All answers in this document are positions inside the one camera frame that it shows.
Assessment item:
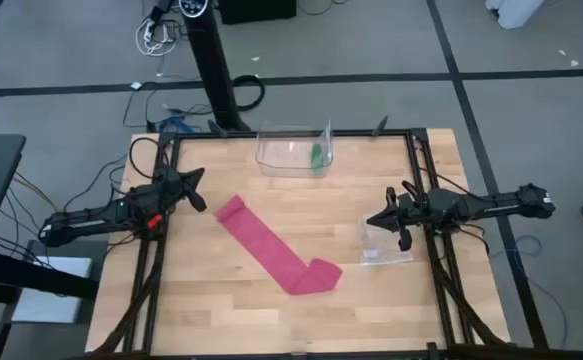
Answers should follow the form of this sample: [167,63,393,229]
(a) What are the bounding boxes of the black cable coil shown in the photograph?
[231,74,266,112]

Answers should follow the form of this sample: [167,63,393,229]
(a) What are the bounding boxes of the long blue floor cable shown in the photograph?
[488,233,570,349]

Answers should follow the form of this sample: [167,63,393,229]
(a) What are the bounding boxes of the white box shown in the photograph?
[10,255,94,325]

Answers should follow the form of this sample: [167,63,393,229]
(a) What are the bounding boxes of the clear plastic bin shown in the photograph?
[254,118,334,180]

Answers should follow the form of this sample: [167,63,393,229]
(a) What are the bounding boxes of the black aluminium table frame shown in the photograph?
[85,127,517,360]

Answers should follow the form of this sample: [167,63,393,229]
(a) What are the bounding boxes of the blue cable bundle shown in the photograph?
[156,115,197,135]

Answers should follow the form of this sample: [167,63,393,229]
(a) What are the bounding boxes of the white plastic object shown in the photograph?
[485,0,545,30]

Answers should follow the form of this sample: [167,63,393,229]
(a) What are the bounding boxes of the white power strip cables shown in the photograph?
[134,17,182,57]

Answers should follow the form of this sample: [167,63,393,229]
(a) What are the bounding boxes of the pink elastic bandage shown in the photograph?
[214,194,344,296]

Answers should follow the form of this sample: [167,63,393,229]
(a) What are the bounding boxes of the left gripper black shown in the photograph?
[154,167,208,214]

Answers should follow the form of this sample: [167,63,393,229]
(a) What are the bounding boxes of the clear plastic zip bag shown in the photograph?
[359,214,415,266]

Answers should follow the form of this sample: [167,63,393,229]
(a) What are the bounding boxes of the bagged green bandage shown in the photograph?
[309,119,333,176]

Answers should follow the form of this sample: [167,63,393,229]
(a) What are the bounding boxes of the black power plug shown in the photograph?
[148,0,172,24]

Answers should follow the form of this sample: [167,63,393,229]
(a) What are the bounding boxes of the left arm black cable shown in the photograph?
[129,137,172,182]

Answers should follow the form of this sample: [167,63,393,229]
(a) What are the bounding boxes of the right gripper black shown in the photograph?
[366,179,430,253]

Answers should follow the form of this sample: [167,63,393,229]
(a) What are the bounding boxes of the black frame clamp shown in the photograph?
[370,114,390,137]

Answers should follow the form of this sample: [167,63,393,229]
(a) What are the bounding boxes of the black tower fan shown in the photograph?
[178,0,252,134]

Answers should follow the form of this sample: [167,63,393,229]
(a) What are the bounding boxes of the black box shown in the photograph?
[218,0,297,25]

